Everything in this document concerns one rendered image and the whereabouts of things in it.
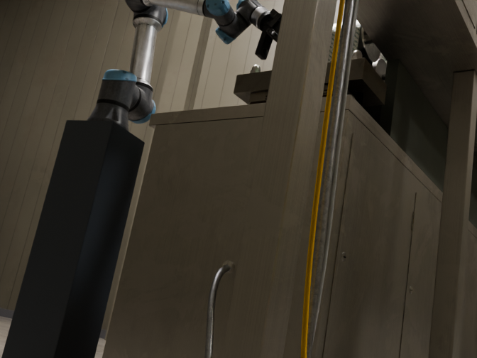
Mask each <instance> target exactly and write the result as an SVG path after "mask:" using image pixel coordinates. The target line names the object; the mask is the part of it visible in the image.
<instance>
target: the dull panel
mask: <svg viewBox="0 0 477 358"><path fill-rule="evenodd" d="M385 84H386V85H387V88H386V95H385V105H382V108H381V114H380V126H381V127H382V128H383V129H384V131H385V132H386V133H387V134H388V135H389V136H390V137H391V138H392V139H393V140H394V141H395V143H396V144H397V145H398V146H399V147H400V148H401V149H402V150H403V151H404V152H405V153H406V154H407V155H408V156H409V157H410V158H411V159H412V160H413V161H414V162H415V163H416V165H417V166H418V167H419V168H420V169H421V170H422V171H423V172H424V173H425V174H426V175H427V177H428V178H429V179H430V180H431V181H432V182H433V183H434V184H435V185H436V186H437V187H438V188H439V189H440V190H441V191H442V192H443V187H444V172H445V163H446V148H447V140H448V131H449V130H448V128H447V127H446V125H445V123H444V122H443V121H442V119H441V118H440V116H439V115H438V114H437V112H436V111H435V109H434V108H433V106H432V105H431V104H430V102H429V101H428V99H427V98H426V97H425V95H424V94H423V92H422V90H421V89H420V88H419V87H418V85H417V83H416V82H415V81H414V80H413V78H412V76H411V75H410V73H409V72H408V71H407V69H406V68H405V66H404V65H403V64H402V62H401V61H400V59H394V60H388V61H387V67H386V74H385ZM468 220H469V222H470V223H471V224H472V225H473V226H474V227H475V228H476V229H477V170H476V168H475V166H474V165H473V170H472V180H471V198H470V207H469V217H468Z"/></svg>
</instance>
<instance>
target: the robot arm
mask: <svg viewBox="0 0 477 358"><path fill-rule="evenodd" d="M125 2H126V4H127V5H128V7H129V8H130V9H131V10H132V12H133V14H134V15H133V26H134V28H135V29H136V31H135V36H134V41H133V50H132V55H131V64H130V69H129V72H128V71H125V70H117V69H112V70H107V71H106V72H105V73H104V77H103V79H102V85H101V88H100V91H99V96H98V99H97V104H96V107H95V108H94V110H93V112H92V113H91V115H90V117H89V118H88V119H87V121H114V122H116V123H117V124H118V125H120V126H122V127H123V128H124V129H125V130H127V131H129V127H128V121H132V122H133V123H135V124H142V123H145V122H147V121H148V120H149V119H150V116H151V114H154V113H155V110H156V106H155V102H154V101H153V100H152V96H153V88H152V86H151V85H150V78H151V73H152V67H153V57H154V52H155V42H156V37H157V33H158V32H159V31H160V30H161V28H162V27H163V25H164V24H166V23H167V20H168V10H167V9H166V8H169V9H175V10H178V11H184V12H187V13H193V14H197V15H200V16H206V17H209V18H213V19H214V20H215V21H216V23H217V24H218V28H217V29H216V30H215V31H216V34H217V35H218V36H219V37H220V39H221V40H222V41H223V42H224V43H225V44H230V43H231V42H232V41H233V40H236V38H237V37H238V36H239V35H240V34H242V33H243V32H244V31H245V30H246V29H247V28H248V27H249V26H250V25H251V24H253V25H254V26H255V27H256V28H257V29H259V30H261V31H262V33H261V37H260V40H259V42H258V46H257V48H256V52H255V54H256V55H257V56H258V57H259V58H260V59H261V60H266V59H267V56H268V53H269V50H270V47H271V44H272V42H273V40H274V41H276V42H277V40H278V33H279V29H280V21H281V17H282V14H281V13H278V12H277V11H276V10H275V9H272V10H271V11H269V10H267V8H265V7H264V6H262V5H261V4H260V3H258V1H257V0H238V3H237V5H236V9H237V10H236V11H235V12H234V10H233V9H232V7H231V5H230V3H229V0H125Z"/></svg>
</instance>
